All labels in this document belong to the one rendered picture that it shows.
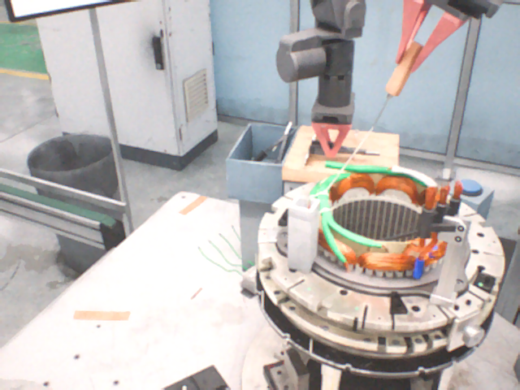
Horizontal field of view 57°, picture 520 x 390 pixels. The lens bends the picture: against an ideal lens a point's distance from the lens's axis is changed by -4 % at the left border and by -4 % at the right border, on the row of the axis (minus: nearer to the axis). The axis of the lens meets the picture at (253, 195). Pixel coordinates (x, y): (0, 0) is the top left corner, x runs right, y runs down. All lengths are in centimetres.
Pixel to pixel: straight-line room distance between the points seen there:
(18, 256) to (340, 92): 210
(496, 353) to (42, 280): 197
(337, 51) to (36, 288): 192
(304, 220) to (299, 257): 6
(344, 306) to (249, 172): 42
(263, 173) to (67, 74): 258
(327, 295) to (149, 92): 249
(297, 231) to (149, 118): 253
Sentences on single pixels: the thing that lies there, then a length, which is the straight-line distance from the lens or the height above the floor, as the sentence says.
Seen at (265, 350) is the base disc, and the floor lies 80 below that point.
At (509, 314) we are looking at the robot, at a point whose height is 70.
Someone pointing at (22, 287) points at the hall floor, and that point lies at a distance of 246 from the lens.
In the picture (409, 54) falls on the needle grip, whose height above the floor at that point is 134.
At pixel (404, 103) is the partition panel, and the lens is 301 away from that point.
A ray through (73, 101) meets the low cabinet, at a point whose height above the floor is 36.
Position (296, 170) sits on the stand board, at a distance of 87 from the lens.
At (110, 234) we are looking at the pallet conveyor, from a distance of 134.
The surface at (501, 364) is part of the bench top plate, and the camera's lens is 99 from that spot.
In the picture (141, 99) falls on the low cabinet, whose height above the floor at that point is 45.
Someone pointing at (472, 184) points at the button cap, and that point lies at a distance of 93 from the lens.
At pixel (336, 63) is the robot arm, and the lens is 81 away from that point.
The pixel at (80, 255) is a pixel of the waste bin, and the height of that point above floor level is 11.
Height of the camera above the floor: 149
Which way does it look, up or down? 32 degrees down
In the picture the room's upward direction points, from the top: 2 degrees counter-clockwise
